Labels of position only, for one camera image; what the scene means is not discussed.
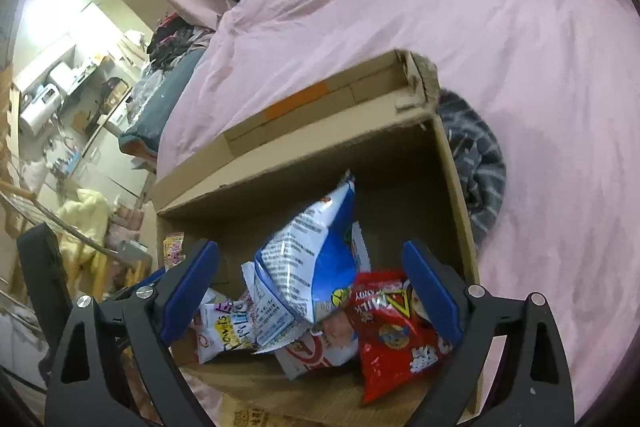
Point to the pale yellow quilt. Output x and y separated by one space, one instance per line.
85 212

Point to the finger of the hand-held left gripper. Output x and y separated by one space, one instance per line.
145 283

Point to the brown cardboard box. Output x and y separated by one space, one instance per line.
300 142

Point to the white red circle snack packet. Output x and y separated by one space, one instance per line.
320 354

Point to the dark striped cloth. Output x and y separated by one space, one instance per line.
480 167

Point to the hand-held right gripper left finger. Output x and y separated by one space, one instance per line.
187 292

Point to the white colourful lettering snack packet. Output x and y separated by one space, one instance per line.
220 327

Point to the white water heater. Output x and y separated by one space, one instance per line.
42 107

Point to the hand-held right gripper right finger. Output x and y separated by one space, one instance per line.
432 292

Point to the blue white snack packet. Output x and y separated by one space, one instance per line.
320 267

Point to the pink yellow snack packet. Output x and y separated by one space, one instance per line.
173 252

